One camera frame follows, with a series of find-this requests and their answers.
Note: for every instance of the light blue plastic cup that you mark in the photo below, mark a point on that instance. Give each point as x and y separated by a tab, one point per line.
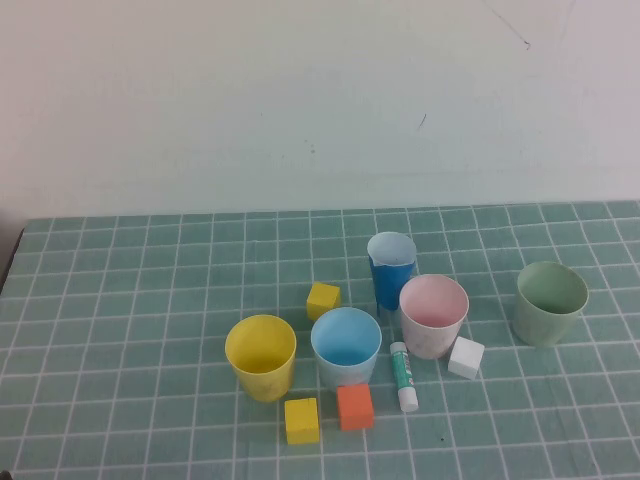
345	340

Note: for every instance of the blue paper cone cup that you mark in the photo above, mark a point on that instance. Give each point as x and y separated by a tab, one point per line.
390	285

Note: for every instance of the yellow wooden cube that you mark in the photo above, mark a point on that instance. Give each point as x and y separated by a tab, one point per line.
301	425
322	297

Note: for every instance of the pink plastic cup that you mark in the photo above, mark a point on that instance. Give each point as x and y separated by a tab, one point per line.
425	340

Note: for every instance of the green grid table mat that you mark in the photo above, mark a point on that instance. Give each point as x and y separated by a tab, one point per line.
150	300

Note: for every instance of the green plastic cup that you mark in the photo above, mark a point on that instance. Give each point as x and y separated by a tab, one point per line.
540	325

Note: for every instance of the yellow plastic cup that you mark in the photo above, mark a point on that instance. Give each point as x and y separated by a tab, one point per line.
260	385

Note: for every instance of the white cube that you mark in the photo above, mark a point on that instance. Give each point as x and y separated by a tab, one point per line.
465	357

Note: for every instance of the green white glue stick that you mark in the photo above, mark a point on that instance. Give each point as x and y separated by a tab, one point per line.
402	372

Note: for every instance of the orange wooden cube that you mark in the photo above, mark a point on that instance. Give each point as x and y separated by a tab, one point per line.
355	407

